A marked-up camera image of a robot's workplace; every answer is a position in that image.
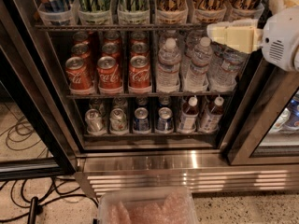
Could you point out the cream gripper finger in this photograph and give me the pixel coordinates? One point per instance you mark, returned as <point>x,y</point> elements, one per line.
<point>241,35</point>
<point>277,6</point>

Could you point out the wire shelf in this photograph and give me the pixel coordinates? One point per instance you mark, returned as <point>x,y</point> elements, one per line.
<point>150,94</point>
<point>118,27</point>

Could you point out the front right water bottle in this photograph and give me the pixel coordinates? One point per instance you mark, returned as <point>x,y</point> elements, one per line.
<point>226,64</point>

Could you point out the closed right fridge door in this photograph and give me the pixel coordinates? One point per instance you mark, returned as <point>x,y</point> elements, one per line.
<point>264,138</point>

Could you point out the stainless fridge bottom grille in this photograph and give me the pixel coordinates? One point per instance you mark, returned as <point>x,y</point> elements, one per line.
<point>201,172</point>

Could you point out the middle wire shelf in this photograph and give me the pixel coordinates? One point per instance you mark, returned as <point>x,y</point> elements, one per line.
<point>150,94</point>

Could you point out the front right Coca-Cola can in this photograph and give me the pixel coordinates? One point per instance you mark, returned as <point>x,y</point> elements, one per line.
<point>139,72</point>

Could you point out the clear plastic bin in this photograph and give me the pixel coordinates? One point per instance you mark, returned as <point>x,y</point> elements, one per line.
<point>158,205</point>

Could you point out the front middle water bottle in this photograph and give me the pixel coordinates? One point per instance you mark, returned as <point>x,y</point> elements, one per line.
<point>201,58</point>

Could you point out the brown tea bottle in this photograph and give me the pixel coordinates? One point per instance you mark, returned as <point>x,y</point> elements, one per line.
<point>212,115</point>
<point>188,114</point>

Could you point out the silver can left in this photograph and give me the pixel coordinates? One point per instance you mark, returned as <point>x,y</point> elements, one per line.
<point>94,120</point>

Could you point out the blue pepsi can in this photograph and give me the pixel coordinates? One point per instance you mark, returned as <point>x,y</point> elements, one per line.
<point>165,120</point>
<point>141,120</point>

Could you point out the front middle Coca-Cola can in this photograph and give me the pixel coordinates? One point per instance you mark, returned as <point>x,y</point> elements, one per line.
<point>109,73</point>

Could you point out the open glass fridge door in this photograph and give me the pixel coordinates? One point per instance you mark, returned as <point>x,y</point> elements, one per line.
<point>23,90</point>

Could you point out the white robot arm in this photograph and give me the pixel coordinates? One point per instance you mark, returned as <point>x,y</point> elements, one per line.
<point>278,40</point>

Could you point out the blue Pepsi can right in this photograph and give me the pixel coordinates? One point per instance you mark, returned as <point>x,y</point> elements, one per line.
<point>165,120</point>

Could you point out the brown tea bottle left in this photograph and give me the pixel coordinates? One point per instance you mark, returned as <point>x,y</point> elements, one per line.
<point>188,114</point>

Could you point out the blue Pepsi can left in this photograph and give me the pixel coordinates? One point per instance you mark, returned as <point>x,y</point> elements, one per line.
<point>141,120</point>

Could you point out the front left water bottle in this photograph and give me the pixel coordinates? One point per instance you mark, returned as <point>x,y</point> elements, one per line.
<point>169,58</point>

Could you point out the brown tea bottle right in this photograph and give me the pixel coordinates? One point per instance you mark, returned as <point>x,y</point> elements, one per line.
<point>212,115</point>

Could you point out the top wire shelf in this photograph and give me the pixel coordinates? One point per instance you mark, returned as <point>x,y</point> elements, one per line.
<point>118,27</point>

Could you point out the water bottle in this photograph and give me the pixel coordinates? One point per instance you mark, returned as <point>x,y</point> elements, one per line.
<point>169,58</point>
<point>201,58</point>
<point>226,64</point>

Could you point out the coca-cola can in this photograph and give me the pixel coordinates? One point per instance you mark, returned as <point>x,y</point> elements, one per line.
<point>139,72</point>
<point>78,73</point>
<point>109,73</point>

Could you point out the silver can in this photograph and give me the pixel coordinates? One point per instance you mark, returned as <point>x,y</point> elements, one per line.
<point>118,120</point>
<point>94,120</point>

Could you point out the front left Coca-Cola can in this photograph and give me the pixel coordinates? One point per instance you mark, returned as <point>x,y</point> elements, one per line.
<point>78,73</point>

